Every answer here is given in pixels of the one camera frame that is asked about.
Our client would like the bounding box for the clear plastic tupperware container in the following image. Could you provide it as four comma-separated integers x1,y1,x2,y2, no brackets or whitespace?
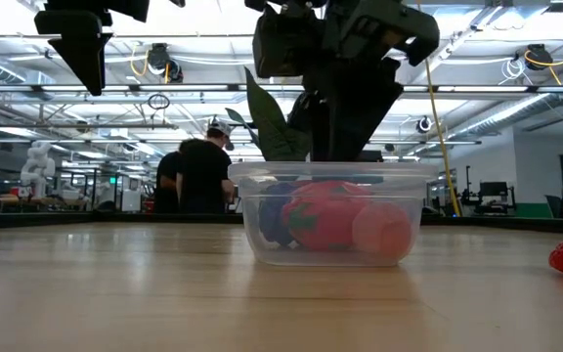
227,160,440,269

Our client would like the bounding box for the workstation with monitor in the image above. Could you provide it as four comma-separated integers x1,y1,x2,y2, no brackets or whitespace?
459,165,518,217

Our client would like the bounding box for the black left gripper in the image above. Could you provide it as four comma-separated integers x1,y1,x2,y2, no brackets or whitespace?
34,0,151,97

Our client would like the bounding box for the purple toy grape bunch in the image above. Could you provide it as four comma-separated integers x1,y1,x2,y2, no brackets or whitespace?
257,181,302,247

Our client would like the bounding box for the orange toy peach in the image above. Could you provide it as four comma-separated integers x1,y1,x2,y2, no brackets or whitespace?
351,201,413,261

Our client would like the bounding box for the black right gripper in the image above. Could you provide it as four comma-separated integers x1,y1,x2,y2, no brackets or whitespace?
304,0,442,162

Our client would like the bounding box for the green snake plant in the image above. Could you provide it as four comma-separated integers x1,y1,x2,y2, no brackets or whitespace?
225,66,313,162

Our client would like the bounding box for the white cabinet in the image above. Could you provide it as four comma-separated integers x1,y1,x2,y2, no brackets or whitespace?
120,175,143,212

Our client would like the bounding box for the black table edge frame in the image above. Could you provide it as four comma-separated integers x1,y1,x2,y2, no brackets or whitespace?
0,210,563,235

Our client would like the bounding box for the white robot figure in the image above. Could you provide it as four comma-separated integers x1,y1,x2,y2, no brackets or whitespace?
20,141,57,199

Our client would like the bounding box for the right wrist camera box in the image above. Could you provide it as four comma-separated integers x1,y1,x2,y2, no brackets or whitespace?
253,7,323,79

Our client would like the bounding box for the green panel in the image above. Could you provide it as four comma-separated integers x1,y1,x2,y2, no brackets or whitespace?
514,202,557,220

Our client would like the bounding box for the yellow hanging cord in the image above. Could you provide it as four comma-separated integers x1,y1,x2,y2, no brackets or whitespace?
422,58,461,218

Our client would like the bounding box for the black chair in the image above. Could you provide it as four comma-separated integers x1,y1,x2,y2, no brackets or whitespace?
543,194,562,219

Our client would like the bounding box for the red toy dragon fruit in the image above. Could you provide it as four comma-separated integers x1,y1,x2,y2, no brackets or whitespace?
281,179,373,252

